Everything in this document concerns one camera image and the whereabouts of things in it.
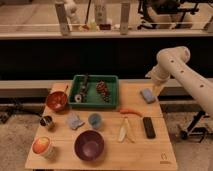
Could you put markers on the red grape bunch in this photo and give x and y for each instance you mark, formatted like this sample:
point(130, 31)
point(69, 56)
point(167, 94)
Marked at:
point(102, 89)

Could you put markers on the small metal cup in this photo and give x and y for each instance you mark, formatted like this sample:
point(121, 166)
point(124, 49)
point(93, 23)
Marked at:
point(47, 122)

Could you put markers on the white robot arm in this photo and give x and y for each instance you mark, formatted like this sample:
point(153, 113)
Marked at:
point(173, 62)

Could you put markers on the apple in white cup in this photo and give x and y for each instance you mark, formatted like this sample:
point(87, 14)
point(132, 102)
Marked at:
point(42, 146)

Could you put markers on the small blue cup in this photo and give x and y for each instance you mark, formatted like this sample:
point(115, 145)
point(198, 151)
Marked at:
point(95, 120)

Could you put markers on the wooden table board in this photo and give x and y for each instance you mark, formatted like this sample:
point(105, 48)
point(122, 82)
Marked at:
point(143, 155)

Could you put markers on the green plastic tray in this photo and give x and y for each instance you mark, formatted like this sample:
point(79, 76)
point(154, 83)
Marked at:
point(93, 99)

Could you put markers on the crumpled blue cloth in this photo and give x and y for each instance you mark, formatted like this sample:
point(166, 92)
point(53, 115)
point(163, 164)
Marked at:
point(74, 121)

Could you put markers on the black tripod stand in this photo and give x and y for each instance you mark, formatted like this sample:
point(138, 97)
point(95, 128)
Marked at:
point(192, 129)

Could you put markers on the black remote control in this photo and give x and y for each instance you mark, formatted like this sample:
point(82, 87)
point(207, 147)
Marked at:
point(149, 129)

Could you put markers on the purple bowl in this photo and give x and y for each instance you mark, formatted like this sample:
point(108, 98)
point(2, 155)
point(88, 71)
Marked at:
point(89, 145)

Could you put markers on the orange carrot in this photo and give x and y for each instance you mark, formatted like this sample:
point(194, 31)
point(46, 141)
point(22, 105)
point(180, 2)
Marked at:
point(130, 111)

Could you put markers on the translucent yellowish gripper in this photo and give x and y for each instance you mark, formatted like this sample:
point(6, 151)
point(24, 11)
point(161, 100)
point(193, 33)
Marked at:
point(156, 90)

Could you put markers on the black metal tool in tray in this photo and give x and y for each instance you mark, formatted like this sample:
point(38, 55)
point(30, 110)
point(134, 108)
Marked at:
point(81, 95)

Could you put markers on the red-brown bowl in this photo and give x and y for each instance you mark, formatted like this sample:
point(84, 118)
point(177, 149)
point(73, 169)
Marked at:
point(56, 101)

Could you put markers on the blue sponge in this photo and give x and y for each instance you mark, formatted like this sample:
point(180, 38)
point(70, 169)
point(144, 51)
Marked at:
point(148, 96)

